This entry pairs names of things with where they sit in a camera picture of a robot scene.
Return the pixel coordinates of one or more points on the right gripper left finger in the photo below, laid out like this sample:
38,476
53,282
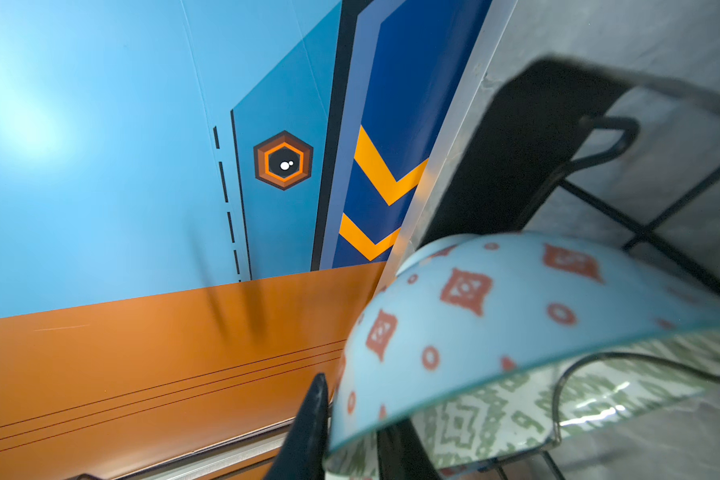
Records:
301,454

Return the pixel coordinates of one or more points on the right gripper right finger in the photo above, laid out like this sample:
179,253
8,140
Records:
401,454

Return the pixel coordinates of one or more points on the green patterned bowl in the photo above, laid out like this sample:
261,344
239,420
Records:
493,346

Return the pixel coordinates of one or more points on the black wire dish rack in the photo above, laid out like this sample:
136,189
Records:
548,122

